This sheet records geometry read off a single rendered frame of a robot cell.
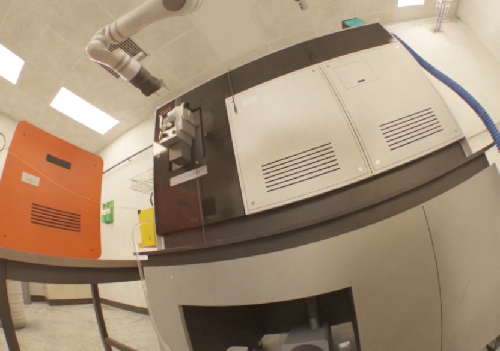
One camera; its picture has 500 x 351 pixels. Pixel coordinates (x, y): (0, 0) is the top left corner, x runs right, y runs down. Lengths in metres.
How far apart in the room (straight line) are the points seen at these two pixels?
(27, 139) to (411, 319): 1.25
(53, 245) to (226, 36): 2.32
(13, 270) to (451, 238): 1.16
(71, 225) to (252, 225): 0.64
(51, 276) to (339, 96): 1.10
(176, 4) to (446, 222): 0.83
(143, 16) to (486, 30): 3.95
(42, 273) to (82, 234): 0.23
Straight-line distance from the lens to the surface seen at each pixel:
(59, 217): 0.81
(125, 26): 0.62
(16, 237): 0.77
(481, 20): 3.98
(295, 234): 0.55
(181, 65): 2.64
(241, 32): 2.44
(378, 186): 0.65
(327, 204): 0.62
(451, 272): 0.64
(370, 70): 0.83
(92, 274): 0.82
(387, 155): 0.65
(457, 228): 0.64
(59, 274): 0.78
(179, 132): 0.78
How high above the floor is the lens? 0.70
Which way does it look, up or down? 24 degrees up
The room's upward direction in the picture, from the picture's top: 12 degrees counter-clockwise
